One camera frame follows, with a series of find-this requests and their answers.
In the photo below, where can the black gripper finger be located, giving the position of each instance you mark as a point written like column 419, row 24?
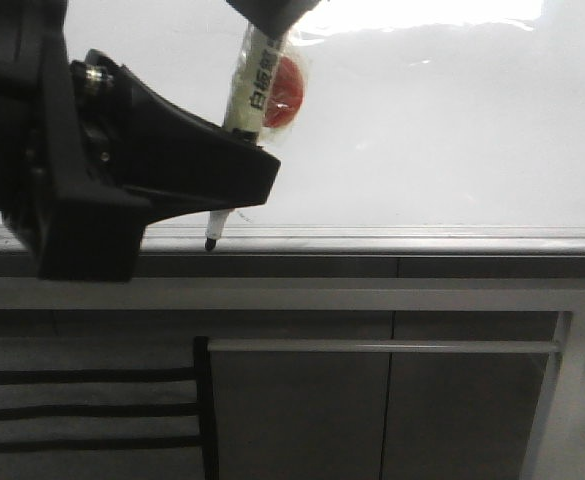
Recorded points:
column 145, row 145
column 273, row 17

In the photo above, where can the white whiteboard marker with tape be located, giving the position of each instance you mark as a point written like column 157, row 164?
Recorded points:
column 267, row 88

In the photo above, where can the white whiteboard with aluminium frame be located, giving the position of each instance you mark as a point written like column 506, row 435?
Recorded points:
column 430, row 126

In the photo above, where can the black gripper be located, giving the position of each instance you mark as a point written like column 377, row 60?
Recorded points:
column 75, row 226

